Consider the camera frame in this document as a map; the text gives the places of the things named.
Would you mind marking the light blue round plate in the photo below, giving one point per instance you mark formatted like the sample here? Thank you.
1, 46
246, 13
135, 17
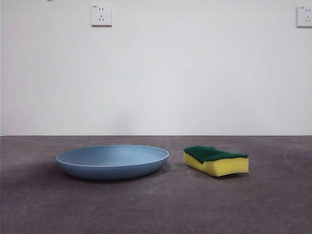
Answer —
112, 161

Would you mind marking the yellow sponge green scouring pad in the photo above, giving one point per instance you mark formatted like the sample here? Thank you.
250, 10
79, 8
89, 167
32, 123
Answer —
224, 165

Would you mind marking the white wall socket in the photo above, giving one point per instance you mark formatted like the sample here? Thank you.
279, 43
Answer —
304, 17
102, 15

